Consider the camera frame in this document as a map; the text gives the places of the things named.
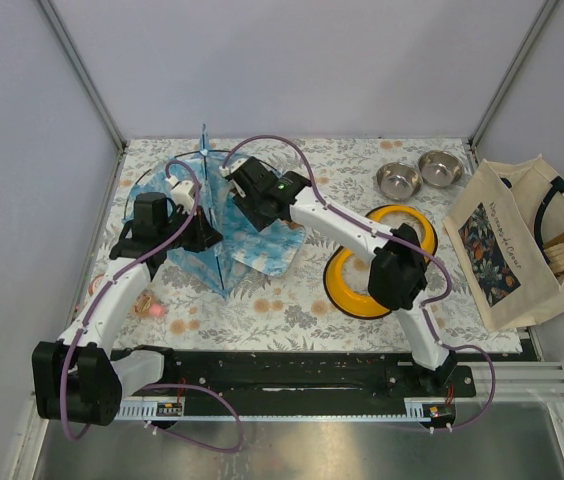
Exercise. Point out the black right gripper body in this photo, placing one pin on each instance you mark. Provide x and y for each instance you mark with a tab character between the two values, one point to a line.
249	205

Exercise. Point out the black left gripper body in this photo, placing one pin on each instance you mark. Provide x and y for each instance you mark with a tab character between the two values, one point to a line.
186	240

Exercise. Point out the blue snowman pet tent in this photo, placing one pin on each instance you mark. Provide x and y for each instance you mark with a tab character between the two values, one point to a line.
217	230

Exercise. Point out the steel pet bowl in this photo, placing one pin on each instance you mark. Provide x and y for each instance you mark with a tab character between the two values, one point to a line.
398	181
440	169

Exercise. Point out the blue snowman tent mat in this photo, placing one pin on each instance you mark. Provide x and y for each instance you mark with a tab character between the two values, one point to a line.
270	251

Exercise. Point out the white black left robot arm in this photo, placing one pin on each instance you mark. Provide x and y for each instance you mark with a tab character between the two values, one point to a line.
75	377

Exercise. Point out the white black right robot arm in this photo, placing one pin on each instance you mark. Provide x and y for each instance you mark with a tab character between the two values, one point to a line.
398	264

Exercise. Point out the pink pet toy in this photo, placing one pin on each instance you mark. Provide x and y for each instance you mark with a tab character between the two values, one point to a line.
146	304

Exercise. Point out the floral white tablecloth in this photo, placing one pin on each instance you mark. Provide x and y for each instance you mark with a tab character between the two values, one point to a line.
292	312

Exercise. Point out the beige canvas tote bag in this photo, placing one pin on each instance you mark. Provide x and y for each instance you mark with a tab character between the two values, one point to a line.
499	226

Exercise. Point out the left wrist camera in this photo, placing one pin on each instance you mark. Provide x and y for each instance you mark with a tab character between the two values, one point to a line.
183	192

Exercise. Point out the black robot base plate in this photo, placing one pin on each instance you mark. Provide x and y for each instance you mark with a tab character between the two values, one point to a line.
223	376

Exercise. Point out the white slotted cable duct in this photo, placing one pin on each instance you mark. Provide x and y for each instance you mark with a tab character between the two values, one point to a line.
275	408

